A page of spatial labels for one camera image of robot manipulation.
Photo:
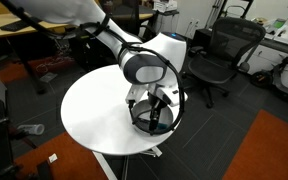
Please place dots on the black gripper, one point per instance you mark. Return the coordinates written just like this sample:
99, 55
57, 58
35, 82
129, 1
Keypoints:
157, 100

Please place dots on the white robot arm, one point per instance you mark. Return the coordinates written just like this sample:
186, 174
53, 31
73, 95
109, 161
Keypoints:
164, 46

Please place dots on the grey metal bowl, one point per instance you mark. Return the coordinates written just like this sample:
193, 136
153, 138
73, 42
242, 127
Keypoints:
140, 113

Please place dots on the white metal table base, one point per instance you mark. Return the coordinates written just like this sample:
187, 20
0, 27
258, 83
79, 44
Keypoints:
105, 166

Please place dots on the large black mesh office chair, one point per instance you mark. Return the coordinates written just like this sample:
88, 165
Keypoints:
217, 66

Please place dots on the grey cabinet under printer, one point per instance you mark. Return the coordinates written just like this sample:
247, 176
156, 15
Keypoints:
167, 25

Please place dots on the black storage box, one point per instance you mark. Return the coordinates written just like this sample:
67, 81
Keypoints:
202, 36

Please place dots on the round wooden table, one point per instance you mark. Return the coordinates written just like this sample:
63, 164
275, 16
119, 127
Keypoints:
147, 15

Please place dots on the small white card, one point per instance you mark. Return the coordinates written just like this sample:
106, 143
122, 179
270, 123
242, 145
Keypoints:
53, 158

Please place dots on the white printer box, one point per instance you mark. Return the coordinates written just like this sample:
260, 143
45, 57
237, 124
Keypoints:
164, 6

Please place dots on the black electric scooter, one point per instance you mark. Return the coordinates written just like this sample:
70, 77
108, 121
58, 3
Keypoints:
260, 79

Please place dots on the grey floor plate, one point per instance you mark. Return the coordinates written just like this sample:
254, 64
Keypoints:
48, 77

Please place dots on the white drawer cabinet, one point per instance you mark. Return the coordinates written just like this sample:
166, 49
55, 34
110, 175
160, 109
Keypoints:
267, 55

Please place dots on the green item on desk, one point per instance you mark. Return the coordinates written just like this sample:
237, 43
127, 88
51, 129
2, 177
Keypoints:
279, 24

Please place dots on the black computer keyboard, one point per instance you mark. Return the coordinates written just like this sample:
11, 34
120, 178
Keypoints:
14, 26

